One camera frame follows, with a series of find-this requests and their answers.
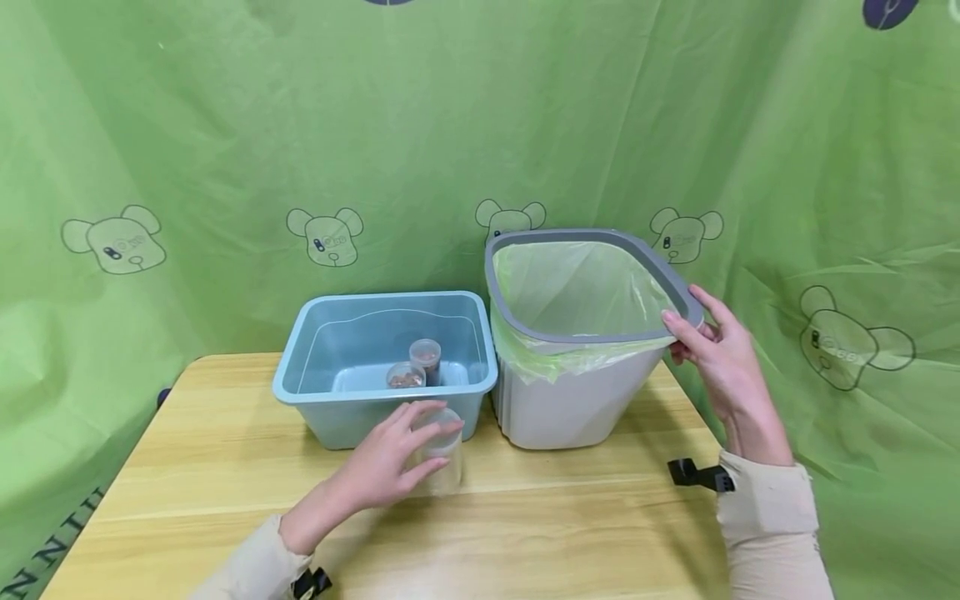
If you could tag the blue plastic storage bin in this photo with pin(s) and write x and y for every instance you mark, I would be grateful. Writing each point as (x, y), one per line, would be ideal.
(352, 350)

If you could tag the green plastic bin liner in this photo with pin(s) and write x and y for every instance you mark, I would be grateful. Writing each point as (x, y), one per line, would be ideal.
(577, 283)

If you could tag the person's right forearm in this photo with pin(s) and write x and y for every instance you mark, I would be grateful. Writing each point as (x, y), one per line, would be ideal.
(772, 525)

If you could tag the clear plastic cup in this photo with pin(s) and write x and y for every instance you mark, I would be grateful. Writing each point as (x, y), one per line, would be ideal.
(444, 467)

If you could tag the person's left forearm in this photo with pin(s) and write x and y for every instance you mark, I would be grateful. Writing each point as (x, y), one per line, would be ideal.
(259, 562)

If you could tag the person's left hand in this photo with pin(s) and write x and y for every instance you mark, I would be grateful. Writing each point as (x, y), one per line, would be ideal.
(375, 467)

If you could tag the white trash bin grey rim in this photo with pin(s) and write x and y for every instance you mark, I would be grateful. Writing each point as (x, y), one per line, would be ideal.
(570, 408)

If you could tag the black wrist band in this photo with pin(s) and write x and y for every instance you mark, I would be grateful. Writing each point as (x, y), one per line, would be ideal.
(309, 583)
(697, 475)

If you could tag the small clear cup brown contents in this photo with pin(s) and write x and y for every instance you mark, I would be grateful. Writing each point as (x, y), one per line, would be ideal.
(426, 354)
(405, 377)

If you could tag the person's right hand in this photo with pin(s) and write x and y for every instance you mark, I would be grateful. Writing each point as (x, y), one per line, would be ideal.
(731, 375)

